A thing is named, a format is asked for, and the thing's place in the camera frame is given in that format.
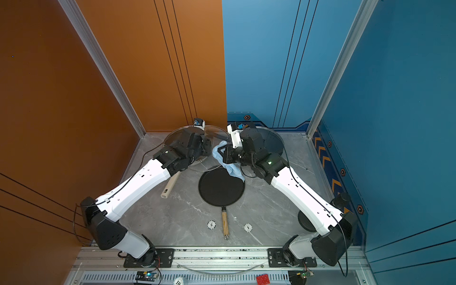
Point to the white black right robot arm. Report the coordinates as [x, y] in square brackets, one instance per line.
[332, 230]

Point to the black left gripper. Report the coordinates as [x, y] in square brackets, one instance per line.
[207, 145]

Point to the glass lid on black wok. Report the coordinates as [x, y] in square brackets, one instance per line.
[272, 140]

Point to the glass lid with black knob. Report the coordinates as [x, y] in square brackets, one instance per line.
[203, 164]

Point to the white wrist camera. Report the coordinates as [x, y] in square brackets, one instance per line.
[199, 123]
[234, 130]

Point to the green circuit board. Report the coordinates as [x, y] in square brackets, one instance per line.
[147, 277]

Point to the white round marker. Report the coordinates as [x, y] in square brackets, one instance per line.
[211, 224]
[247, 227]

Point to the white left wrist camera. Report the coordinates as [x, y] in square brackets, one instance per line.
[199, 123]

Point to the white round marker left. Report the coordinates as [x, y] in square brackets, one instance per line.
[211, 224]

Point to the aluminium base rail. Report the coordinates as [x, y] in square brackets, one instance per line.
[232, 258]

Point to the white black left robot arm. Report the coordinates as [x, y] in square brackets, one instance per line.
[101, 215]

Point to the red block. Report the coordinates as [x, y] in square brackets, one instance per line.
[263, 280]

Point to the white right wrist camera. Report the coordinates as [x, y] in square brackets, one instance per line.
[234, 130]

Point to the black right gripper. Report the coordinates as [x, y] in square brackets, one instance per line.
[228, 155]

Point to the aluminium corner post left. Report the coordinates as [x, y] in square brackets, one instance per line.
[81, 26]

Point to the aluminium corner post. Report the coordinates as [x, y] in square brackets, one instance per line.
[81, 26]
[353, 37]

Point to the black pan with wooden handle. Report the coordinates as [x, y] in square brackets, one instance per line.
[219, 189]

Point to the light blue cloth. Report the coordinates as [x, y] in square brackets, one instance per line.
[232, 168]

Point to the brown pan with cream handle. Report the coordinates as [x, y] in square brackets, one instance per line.
[170, 185]

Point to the white round marker right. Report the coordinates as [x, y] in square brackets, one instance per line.
[247, 227]

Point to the aluminium corner post right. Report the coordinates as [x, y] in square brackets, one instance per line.
[353, 37]

